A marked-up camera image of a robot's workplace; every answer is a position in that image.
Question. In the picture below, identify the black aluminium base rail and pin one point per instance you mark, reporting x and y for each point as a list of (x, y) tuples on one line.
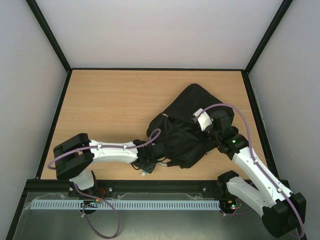
[(112, 188)]

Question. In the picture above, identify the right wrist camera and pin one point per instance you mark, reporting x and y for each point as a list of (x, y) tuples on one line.
[(203, 119)]

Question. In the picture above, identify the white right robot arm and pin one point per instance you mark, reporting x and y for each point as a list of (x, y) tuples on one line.
[(281, 210)]

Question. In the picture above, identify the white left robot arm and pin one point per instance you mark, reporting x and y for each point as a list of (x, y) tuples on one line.
[(73, 157)]

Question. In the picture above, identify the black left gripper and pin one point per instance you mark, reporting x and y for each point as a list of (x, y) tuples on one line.
[(149, 169)]

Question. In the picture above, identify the light blue cable duct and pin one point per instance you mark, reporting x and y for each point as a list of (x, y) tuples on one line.
[(152, 205)]

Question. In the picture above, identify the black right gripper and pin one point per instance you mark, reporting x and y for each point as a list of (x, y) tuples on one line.
[(208, 135)]

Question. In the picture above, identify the teal white glue stick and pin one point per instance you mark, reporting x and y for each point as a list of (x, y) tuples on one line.
[(143, 173)]

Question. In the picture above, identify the black student backpack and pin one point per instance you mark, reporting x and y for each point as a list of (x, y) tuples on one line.
[(184, 142)]

